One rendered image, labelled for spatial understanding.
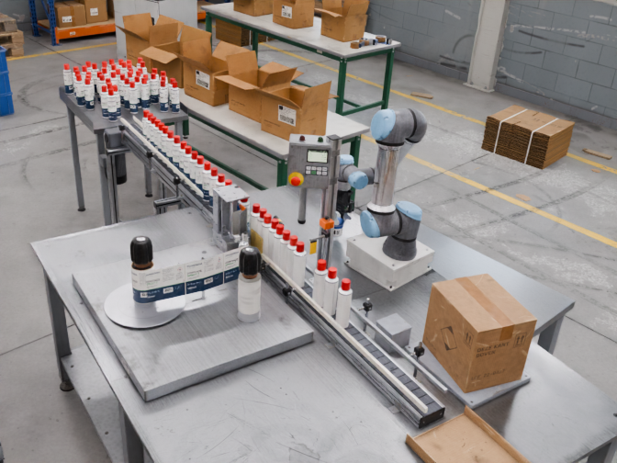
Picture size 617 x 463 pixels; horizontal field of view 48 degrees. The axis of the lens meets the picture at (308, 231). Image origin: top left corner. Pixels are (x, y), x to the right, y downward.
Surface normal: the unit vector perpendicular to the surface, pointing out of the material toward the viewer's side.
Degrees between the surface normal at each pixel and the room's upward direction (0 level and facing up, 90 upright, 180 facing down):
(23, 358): 0
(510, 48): 90
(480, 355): 90
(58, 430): 0
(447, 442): 0
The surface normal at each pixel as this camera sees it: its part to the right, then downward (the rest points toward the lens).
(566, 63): -0.73, 0.30
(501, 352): 0.36, 0.48
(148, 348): 0.06, -0.87
